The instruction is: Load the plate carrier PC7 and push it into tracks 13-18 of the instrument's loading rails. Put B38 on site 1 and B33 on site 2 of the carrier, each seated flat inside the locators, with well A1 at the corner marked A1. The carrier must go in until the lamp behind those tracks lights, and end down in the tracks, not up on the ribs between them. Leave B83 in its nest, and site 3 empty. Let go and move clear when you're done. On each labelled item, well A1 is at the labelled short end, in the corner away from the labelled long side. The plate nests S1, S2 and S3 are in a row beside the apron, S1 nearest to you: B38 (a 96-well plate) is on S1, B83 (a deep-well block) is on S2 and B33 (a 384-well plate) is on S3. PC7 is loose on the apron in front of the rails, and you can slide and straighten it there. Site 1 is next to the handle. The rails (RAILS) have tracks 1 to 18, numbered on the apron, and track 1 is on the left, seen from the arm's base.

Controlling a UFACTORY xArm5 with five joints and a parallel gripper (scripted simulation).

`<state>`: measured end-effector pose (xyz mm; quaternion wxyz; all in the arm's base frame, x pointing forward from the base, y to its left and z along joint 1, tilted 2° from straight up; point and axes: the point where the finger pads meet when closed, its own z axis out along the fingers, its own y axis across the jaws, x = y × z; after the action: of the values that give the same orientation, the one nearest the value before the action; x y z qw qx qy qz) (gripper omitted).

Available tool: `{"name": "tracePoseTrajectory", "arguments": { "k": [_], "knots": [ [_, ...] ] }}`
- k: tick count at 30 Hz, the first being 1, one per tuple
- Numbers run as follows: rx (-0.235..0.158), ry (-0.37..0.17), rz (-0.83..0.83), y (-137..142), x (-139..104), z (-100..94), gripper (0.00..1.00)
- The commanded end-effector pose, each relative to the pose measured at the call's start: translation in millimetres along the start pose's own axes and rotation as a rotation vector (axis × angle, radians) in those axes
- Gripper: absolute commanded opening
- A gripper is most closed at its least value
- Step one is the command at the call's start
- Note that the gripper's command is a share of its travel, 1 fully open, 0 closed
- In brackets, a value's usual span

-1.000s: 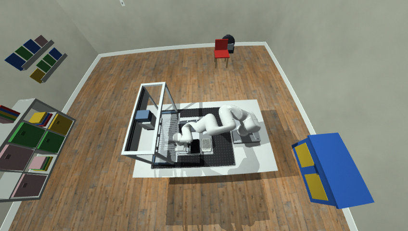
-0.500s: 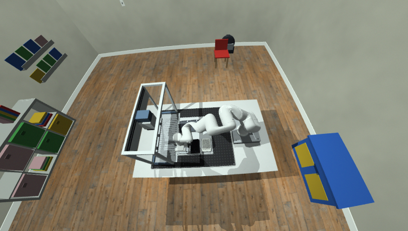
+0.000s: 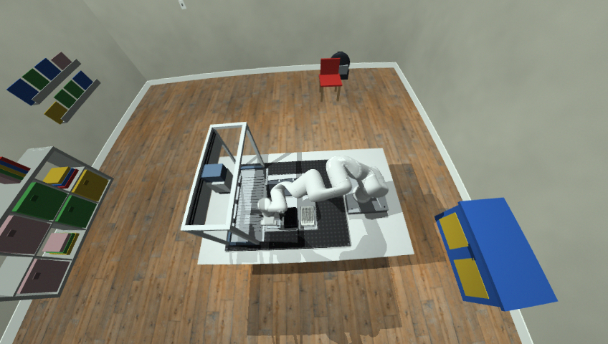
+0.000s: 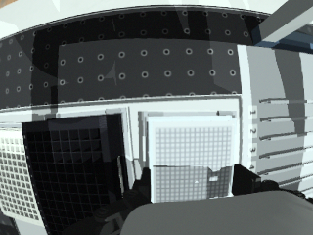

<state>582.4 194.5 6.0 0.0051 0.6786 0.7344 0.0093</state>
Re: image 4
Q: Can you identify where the dark grey perforated base plate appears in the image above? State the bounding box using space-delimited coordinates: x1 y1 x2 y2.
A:
0 4 271 110

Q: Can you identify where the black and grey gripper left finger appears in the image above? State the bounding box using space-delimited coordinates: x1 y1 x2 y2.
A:
62 167 152 235

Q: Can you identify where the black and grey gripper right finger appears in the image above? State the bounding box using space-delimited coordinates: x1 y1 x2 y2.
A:
231 164 313 204

